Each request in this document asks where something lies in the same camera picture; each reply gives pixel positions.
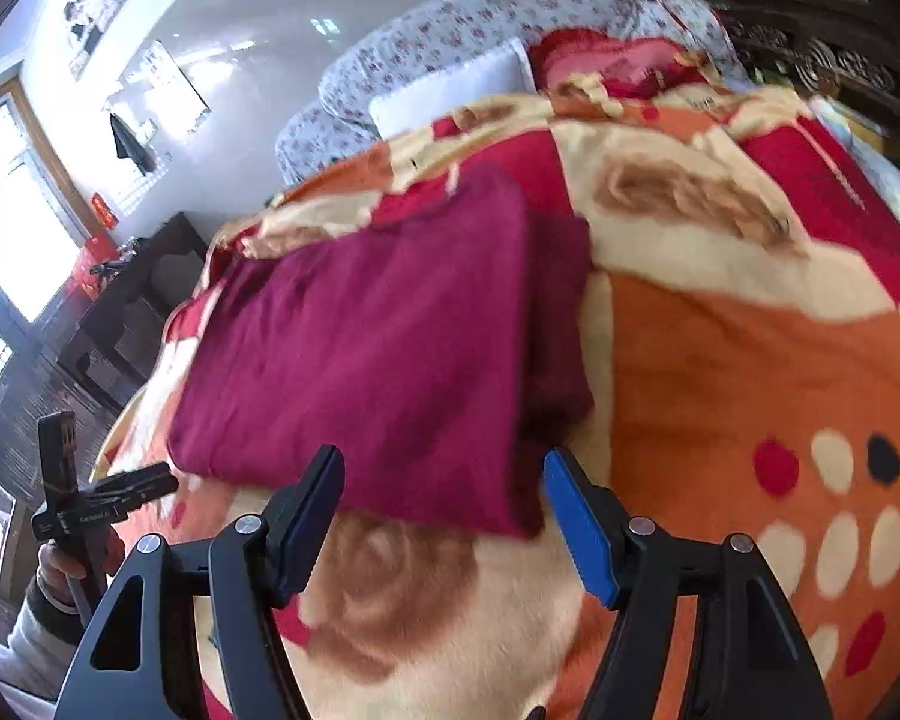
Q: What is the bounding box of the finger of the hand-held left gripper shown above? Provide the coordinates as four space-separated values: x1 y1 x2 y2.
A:
37 412 77 509
82 461 182 520

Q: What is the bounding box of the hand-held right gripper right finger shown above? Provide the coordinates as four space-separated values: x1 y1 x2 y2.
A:
542 448 833 720

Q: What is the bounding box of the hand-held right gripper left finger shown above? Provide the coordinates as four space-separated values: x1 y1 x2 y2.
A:
54 444 346 720

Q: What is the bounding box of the magenta fleece garment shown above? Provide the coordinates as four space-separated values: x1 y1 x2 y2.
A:
166 161 598 541

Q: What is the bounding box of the person's left forearm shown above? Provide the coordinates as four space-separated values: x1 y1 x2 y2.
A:
0 583 85 702

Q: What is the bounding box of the person's left hand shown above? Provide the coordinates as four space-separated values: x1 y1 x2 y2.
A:
35 528 126 607

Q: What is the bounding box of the red gift box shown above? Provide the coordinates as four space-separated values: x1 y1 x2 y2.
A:
70 234 119 302

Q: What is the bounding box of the dark wooden table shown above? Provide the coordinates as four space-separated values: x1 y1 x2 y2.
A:
56 211 212 412

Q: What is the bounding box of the orange red cream printed blanket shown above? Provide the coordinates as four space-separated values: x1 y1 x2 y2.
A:
90 86 900 720

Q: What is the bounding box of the window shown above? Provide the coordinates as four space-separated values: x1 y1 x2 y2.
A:
0 99 82 325

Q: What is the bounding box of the dark hanging cloth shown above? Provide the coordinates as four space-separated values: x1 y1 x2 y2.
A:
108 111 155 176

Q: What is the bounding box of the white pillow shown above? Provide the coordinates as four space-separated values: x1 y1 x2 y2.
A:
367 37 537 142

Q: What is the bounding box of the red patterned pillow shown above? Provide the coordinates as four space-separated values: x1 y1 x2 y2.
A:
529 26 725 104

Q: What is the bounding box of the carved dark wooden headboard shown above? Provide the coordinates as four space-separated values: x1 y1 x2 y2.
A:
691 0 900 200

